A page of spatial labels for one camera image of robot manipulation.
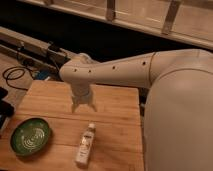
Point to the white window frame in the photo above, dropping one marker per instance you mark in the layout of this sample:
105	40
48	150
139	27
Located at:
187	21

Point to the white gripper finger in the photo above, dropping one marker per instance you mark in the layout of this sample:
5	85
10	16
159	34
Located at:
91	105
74	108

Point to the black power adapter on rail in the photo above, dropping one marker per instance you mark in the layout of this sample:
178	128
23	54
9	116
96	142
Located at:
55	50

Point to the white plastic bottle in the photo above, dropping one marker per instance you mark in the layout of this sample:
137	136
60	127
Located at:
85	145

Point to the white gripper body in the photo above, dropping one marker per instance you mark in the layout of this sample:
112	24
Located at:
81	94

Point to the green ceramic bowl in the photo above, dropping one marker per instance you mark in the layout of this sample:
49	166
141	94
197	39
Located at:
30	136

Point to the blue object on floor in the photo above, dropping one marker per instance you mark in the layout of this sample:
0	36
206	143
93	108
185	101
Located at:
42	75

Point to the black device at left edge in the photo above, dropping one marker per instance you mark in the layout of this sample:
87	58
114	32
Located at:
6	109

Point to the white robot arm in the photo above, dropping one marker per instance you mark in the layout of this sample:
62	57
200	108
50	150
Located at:
178	116

